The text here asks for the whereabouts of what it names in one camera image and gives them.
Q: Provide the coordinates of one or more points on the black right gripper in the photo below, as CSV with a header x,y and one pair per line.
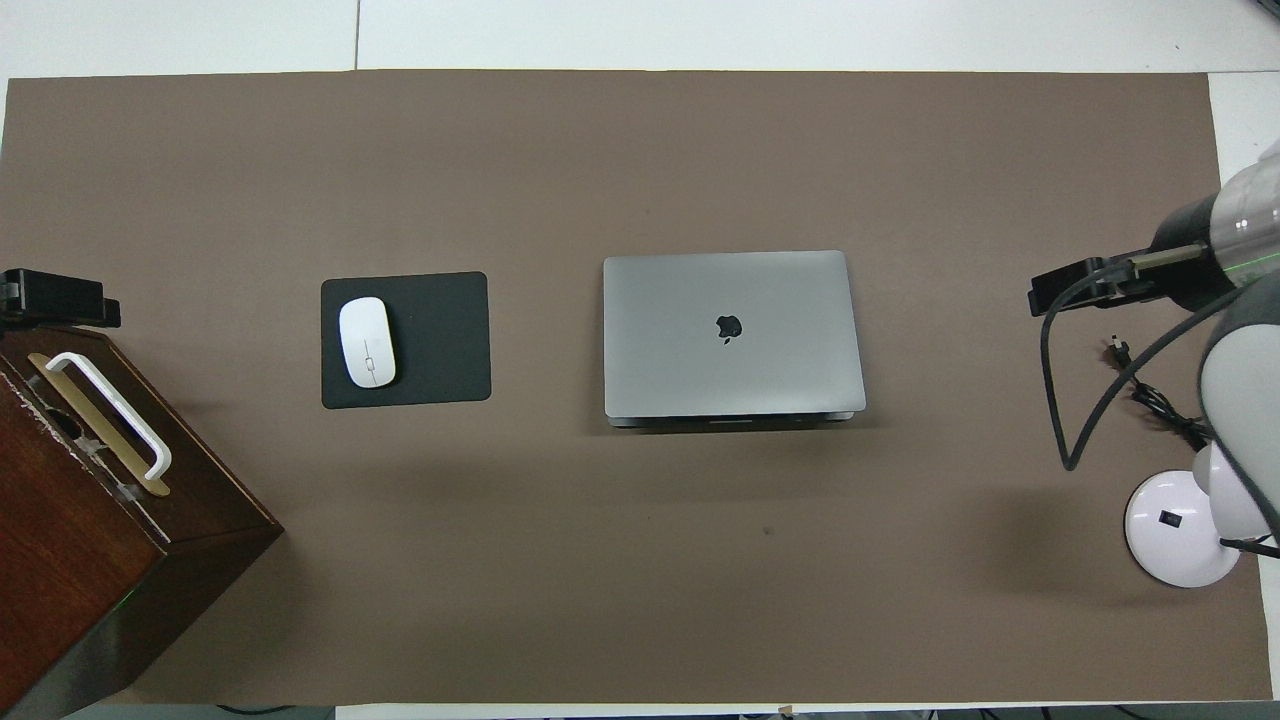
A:
x,y
1185,270

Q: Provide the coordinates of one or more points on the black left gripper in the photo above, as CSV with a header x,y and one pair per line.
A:
x,y
50,295

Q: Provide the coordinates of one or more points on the silver laptop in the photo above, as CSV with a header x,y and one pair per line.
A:
x,y
730,370

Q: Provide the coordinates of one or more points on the dark wooden box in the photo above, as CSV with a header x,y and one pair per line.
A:
x,y
70,560

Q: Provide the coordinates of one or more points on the white computer mouse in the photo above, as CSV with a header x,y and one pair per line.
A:
x,y
367,340

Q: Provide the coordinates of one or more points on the white desk lamp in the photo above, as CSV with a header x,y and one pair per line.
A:
x,y
1170,530

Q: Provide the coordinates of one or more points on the black mouse pad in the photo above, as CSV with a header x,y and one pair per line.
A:
x,y
445,340

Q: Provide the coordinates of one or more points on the large brown table mat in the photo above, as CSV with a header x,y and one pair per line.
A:
x,y
700,560

